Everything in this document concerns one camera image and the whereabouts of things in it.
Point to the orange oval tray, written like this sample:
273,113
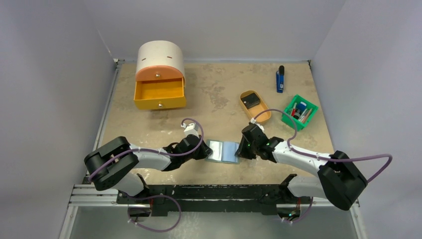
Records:
254,111

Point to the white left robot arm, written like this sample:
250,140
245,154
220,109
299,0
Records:
110,166

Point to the green bin with pens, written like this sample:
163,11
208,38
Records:
301,111

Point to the yellow open drawer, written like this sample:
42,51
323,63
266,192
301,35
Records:
160,94

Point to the green card holder wallet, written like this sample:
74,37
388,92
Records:
223,152

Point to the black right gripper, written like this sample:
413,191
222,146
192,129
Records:
246,149

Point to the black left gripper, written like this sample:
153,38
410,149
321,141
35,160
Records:
204,151

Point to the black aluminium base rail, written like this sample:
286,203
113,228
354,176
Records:
267,199

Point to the white orange drawer cabinet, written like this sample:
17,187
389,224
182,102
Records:
160,60

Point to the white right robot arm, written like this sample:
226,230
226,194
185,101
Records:
333,176

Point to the blue stapler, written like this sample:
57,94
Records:
280,79

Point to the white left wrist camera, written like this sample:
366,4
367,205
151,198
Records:
190,129

